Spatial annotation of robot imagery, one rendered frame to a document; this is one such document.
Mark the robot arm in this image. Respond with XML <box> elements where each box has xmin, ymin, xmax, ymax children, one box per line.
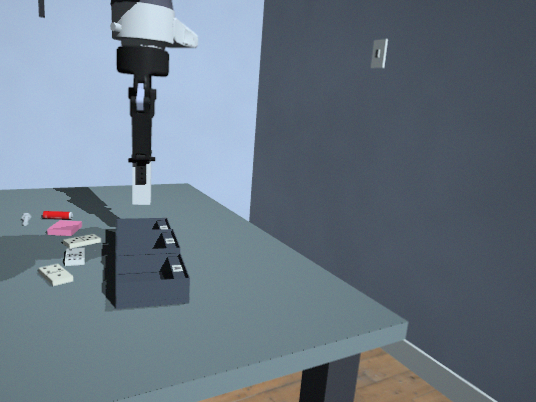
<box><xmin>110</xmin><ymin>0</ymin><xmax>198</xmax><ymax>50</ymax></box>

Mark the dark grey rack of bins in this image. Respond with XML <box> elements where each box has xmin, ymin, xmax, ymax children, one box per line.
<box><xmin>116</xmin><ymin>218</ymin><xmax>190</xmax><ymax>309</ymax></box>

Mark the white domino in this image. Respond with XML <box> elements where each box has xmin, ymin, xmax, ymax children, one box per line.
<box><xmin>39</xmin><ymin>264</ymin><xmax>73</xmax><ymax>286</ymax></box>
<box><xmin>63</xmin><ymin>234</ymin><xmax>101</xmax><ymax>248</ymax></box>
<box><xmin>65</xmin><ymin>248</ymin><xmax>85</xmax><ymax>266</ymax></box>

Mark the red battery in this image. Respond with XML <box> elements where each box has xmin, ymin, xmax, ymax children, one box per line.
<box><xmin>43</xmin><ymin>211</ymin><xmax>73</xmax><ymax>220</ymax></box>

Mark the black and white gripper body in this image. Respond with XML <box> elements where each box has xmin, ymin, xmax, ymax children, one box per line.
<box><xmin>116</xmin><ymin>46</ymin><xmax>169</xmax><ymax>98</ymax></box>

